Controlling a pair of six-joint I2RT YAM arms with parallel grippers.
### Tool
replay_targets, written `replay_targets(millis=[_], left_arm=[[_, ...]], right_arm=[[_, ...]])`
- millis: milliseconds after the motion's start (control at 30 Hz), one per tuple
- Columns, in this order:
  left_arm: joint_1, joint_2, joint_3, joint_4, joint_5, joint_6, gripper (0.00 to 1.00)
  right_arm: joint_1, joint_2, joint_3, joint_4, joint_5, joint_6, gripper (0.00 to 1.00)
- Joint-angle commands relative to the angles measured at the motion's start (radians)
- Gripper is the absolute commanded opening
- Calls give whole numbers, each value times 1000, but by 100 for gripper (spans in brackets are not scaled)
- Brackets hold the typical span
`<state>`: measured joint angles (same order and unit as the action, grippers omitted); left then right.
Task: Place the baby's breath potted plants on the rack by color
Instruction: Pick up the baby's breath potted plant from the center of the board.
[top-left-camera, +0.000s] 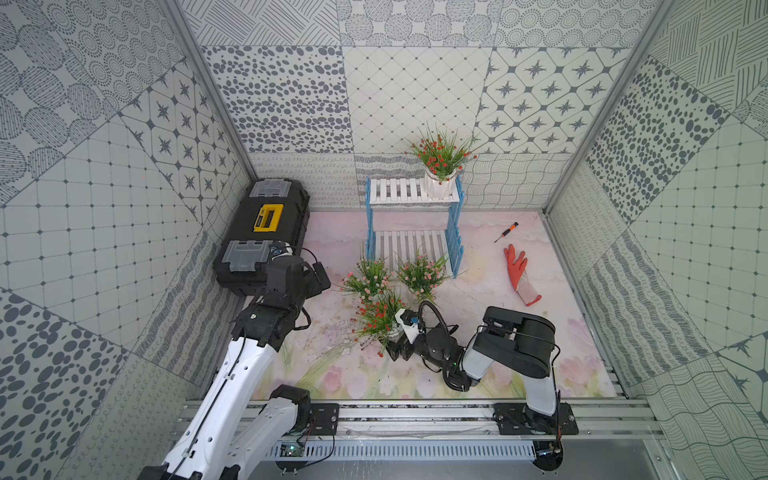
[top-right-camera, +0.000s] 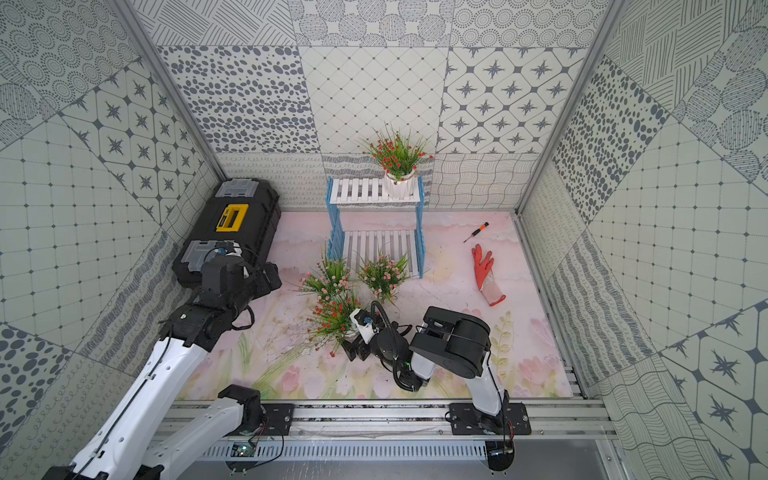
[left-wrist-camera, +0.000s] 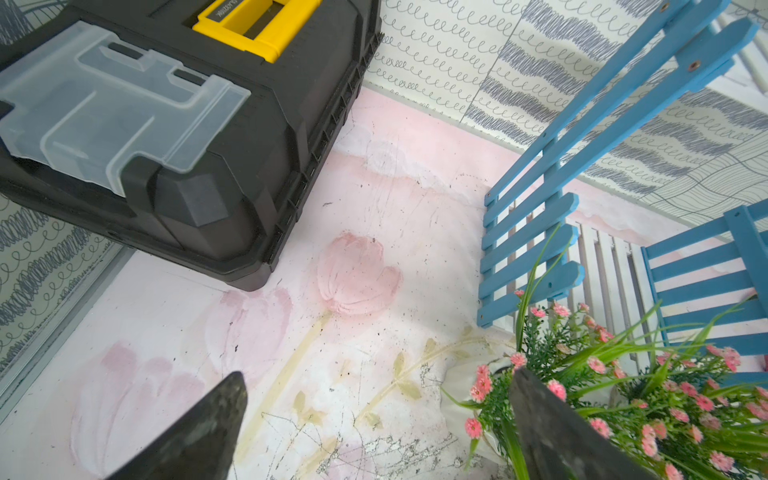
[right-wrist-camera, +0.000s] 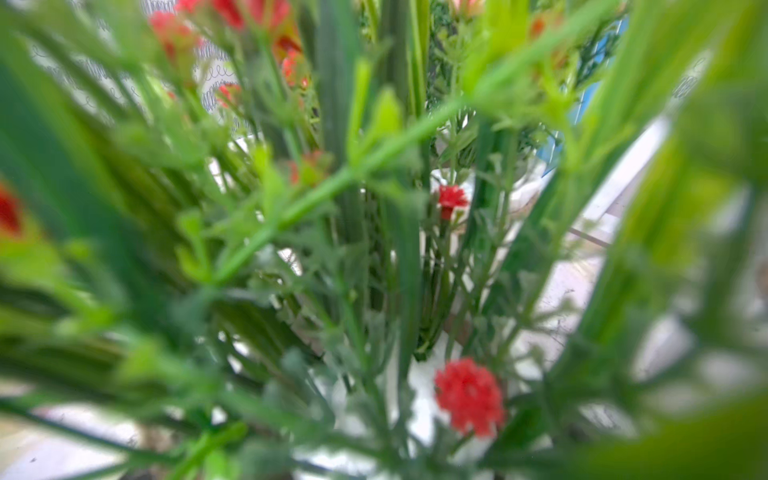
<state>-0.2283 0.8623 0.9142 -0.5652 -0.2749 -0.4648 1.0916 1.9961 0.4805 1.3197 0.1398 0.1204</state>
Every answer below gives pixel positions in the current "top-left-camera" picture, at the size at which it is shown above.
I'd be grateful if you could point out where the red flower pot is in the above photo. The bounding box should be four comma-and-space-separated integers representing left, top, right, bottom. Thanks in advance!
353, 290, 405, 356
409, 129, 477, 200

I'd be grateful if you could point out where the pink flower pot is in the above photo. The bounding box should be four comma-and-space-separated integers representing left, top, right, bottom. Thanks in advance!
397, 255, 449, 302
341, 259, 391, 302

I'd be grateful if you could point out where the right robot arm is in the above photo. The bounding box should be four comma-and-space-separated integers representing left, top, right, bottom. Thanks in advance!
384, 300, 560, 428

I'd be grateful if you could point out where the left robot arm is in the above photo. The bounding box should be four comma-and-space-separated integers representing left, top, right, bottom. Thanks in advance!
139, 254, 331, 479

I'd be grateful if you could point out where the blue white wooden rack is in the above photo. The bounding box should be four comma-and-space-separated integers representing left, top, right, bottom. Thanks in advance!
364, 178, 464, 278

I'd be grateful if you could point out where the black plastic toolbox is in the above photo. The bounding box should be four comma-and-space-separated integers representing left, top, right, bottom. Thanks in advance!
213, 178, 310, 296

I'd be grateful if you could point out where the orange black screwdriver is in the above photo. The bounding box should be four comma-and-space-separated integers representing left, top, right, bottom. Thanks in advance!
494, 222, 519, 243

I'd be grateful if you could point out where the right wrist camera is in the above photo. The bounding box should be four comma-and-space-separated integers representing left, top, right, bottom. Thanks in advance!
395, 309, 420, 344

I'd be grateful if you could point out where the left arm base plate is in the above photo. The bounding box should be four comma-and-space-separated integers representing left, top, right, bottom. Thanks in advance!
290, 403, 340, 436

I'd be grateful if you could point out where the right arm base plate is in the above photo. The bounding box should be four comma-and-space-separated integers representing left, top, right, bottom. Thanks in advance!
492, 403, 579, 435

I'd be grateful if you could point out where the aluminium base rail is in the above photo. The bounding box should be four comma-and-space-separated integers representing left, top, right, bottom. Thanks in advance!
312, 397, 663, 440

